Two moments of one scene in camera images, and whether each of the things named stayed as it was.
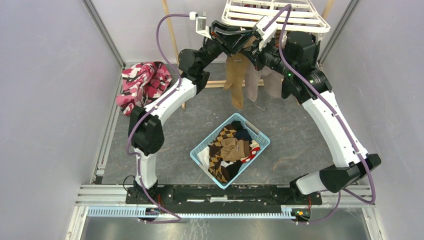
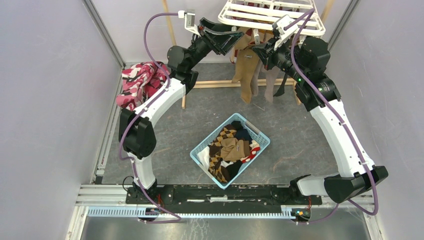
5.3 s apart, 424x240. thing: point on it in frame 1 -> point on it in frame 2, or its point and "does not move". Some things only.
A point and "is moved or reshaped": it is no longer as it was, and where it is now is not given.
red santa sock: x=254 y=147 does not move
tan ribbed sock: x=231 y=149 does not move
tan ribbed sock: x=236 y=65 -> x=247 y=56
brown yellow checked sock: x=227 y=132 does not move
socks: x=272 y=81 is moved or reshaped
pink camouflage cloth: x=142 y=82 does not move
